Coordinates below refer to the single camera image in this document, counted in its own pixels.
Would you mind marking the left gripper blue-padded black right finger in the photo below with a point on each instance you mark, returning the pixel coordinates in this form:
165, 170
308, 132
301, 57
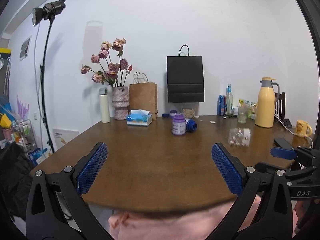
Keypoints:
263, 207

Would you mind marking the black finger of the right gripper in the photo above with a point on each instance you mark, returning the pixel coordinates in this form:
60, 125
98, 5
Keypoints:
267, 170

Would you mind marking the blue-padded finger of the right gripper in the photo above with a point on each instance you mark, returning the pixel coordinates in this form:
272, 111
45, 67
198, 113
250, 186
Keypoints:
288, 154

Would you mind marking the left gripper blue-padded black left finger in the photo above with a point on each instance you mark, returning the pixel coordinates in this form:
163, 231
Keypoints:
56, 209

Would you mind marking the clear plastic bottle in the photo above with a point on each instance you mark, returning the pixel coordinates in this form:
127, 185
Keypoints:
239, 137

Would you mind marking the blue supplement bottle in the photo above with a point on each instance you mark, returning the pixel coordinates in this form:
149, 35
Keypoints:
190, 125

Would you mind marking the purple supplement bottle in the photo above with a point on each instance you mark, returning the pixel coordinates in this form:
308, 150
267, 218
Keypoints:
178, 124

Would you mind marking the black phone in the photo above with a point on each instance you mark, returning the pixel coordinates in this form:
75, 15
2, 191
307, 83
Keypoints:
282, 143

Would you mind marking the yellow mug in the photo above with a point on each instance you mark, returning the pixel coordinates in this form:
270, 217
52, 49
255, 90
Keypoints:
303, 129

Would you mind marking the dark wooden chair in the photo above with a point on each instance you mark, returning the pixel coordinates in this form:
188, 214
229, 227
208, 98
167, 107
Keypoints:
280, 106

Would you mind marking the pink clothing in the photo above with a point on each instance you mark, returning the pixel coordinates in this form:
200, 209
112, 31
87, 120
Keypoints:
194, 225

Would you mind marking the snack packets pile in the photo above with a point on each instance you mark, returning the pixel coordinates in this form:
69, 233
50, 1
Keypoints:
251, 108

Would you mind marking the clear drinking glass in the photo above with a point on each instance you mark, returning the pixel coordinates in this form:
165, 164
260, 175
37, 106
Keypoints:
242, 114

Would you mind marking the yellow thermal jug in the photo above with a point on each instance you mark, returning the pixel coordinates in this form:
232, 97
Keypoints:
267, 98

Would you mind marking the blue drink can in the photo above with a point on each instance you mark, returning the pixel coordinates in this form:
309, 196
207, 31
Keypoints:
221, 105

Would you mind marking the clear glass bottle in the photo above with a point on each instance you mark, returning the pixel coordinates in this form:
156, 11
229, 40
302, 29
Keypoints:
229, 100

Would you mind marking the white cardboard box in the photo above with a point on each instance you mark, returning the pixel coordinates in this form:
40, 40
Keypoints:
63, 136

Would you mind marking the clear jar of grains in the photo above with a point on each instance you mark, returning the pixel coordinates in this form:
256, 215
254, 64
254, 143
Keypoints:
188, 110

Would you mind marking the purple white bottle cap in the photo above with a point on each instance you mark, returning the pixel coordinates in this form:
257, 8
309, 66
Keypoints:
173, 113

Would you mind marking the blue bottle cap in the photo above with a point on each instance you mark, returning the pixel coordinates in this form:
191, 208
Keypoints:
166, 115

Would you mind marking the black paper bag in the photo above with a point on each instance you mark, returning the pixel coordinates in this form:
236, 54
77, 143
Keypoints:
185, 79

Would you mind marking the cream thermos bottle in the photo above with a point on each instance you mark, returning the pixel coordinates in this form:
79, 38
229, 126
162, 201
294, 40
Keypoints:
104, 107

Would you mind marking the blue tissue box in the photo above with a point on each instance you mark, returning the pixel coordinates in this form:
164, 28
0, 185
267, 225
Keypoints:
139, 117

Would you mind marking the brown paper bag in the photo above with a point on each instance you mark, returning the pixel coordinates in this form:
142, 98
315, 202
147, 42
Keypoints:
143, 94

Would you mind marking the pink speckled vase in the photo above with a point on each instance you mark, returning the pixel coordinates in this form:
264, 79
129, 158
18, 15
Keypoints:
120, 102

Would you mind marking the dried pink roses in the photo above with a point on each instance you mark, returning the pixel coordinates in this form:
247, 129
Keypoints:
113, 67

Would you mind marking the studio light on stand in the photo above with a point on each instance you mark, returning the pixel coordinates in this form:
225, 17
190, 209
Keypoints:
46, 13

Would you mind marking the wire storage rack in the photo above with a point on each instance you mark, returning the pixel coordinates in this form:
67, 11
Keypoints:
24, 136

